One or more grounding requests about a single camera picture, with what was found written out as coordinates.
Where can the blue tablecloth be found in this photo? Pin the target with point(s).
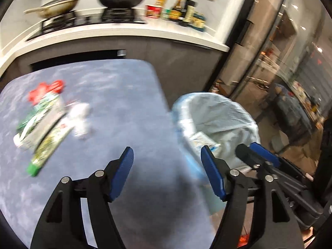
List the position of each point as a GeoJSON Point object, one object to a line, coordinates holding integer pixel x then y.
{"type": "Point", "coordinates": [116, 96]}

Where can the red packet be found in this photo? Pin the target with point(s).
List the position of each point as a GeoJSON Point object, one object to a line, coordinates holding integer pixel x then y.
{"type": "Point", "coordinates": [44, 90]}

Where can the clear crumpled plastic wrapper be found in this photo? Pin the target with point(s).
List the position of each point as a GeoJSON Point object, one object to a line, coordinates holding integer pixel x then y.
{"type": "Point", "coordinates": [80, 114]}

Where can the green white snack packet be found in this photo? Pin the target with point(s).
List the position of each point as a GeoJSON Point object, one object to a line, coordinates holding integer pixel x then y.
{"type": "Point", "coordinates": [39, 124]}

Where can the black gas stove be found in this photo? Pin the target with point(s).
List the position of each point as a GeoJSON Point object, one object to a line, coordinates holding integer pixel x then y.
{"type": "Point", "coordinates": [85, 20]}

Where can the grey kitchen cabinet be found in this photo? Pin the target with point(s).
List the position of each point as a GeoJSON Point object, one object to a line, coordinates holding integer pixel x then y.
{"type": "Point", "coordinates": [181, 64]}

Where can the brown sauce bottle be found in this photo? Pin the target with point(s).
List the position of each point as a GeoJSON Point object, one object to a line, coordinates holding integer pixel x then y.
{"type": "Point", "coordinates": [177, 9]}

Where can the red instant noodle bowl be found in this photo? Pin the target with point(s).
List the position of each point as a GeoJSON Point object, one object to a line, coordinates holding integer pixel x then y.
{"type": "Point", "coordinates": [153, 11]}

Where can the glass sliding door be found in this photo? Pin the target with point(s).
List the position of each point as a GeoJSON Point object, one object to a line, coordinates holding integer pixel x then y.
{"type": "Point", "coordinates": [285, 44]}

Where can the bin with plastic liner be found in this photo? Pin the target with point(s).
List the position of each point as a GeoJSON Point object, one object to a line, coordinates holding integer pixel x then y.
{"type": "Point", "coordinates": [223, 114]}

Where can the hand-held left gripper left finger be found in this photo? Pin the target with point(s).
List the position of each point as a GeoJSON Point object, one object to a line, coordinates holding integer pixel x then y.
{"type": "Point", "coordinates": [122, 171]}

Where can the small green jar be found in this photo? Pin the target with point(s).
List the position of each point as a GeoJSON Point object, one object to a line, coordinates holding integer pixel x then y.
{"type": "Point", "coordinates": [166, 14]}

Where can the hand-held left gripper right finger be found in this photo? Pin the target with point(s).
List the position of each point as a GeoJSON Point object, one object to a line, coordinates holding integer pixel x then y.
{"type": "Point", "coordinates": [211, 171]}

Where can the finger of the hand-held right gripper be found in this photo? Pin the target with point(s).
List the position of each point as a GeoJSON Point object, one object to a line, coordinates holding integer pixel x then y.
{"type": "Point", "coordinates": [246, 155]}
{"type": "Point", "coordinates": [265, 154]}

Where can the spice jar rack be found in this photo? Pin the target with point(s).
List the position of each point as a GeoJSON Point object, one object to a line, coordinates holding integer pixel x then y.
{"type": "Point", "coordinates": [199, 22]}

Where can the beige frying pan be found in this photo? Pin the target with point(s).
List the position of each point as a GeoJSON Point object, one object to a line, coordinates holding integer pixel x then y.
{"type": "Point", "coordinates": [57, 7]}

